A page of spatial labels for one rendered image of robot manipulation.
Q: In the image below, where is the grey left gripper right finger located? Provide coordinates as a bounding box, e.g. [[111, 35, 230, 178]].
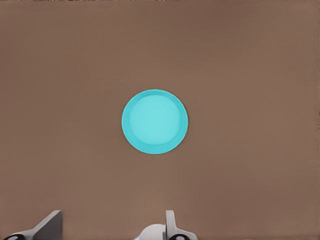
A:
[[138, 209, 198, 240]]

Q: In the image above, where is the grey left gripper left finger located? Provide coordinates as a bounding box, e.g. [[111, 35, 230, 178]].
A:
[[1, 209, 63, 240]]

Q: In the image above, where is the blue plate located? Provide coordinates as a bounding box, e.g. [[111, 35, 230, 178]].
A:
[[121, 88, 189, 155]]

